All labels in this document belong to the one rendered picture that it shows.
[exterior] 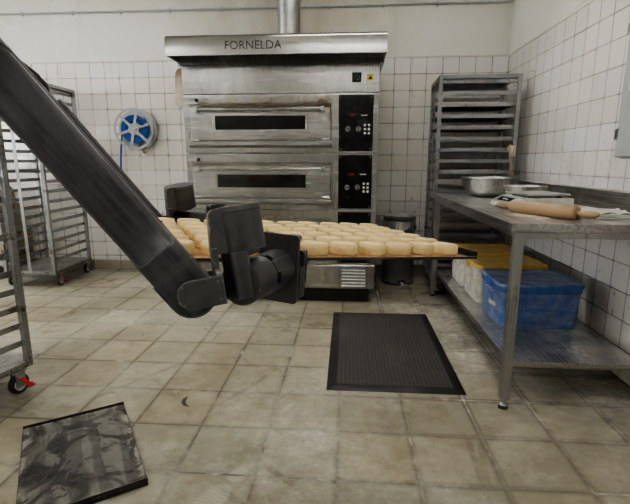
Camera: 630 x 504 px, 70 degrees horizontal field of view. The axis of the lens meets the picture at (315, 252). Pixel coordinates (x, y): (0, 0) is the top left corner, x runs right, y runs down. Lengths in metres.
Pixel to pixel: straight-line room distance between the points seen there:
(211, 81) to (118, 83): 1.61
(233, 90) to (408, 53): 1.81
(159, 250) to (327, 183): 3.00
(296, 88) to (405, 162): 1.50
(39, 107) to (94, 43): 4.72
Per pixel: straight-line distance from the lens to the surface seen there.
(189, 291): 0.55
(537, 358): 2.40
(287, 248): 0.65
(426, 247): 0.87
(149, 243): 0.55
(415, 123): 4.59
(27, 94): 0.59
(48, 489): 1.99
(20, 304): 2.64
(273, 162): 3.56
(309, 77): 3.59
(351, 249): 0.78
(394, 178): 4.56
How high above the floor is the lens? 1.14
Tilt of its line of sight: 11 degrees down
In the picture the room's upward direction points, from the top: straight up
